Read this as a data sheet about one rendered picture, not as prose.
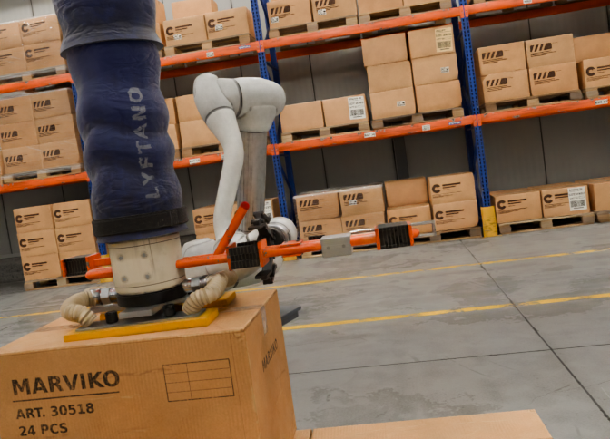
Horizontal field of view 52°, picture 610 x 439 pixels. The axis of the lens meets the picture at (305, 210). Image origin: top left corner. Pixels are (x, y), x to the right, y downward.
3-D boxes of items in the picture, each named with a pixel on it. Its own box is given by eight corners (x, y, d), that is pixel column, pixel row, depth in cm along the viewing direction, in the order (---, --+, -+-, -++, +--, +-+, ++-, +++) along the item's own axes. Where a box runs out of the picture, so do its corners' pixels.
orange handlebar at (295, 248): (41, 289, 154) (39, 275, 154) (95, 268, 184) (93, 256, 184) (421, 240, 143) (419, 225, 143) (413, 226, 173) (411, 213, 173)
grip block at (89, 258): (63, 278, 180) (59, 260, 179) (76, 272, 188) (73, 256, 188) (90, 274, 179) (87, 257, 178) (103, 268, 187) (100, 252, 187)
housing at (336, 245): (322, 258, 145) (319, 239, 145) (324, 254, 152) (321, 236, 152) (352, 254, 145) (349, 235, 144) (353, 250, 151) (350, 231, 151)
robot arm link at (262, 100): (217, 279, 240) (266, 269, 252) (237, 297, 227) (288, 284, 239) (218, 74, 216) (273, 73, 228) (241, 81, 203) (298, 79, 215)
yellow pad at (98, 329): (63, 344, 142) (59, 322, 142) (83, 331, 152) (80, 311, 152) (208, 326, 138) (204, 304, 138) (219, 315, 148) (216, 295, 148)
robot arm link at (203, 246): (176, 303, 228) (166, 243, 228) (221, 293, 238) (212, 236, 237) (193, 306, 214) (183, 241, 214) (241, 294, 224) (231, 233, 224)
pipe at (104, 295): (64, 326, 144) (60, 301, 144) (110, 301, 169) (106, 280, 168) (208, 308, 140) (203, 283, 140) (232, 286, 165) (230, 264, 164)
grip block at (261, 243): (228, 271, 147) (224, 247, 146) (237, 265, 156) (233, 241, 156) (263, 268, 146) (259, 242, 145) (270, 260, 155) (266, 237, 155)
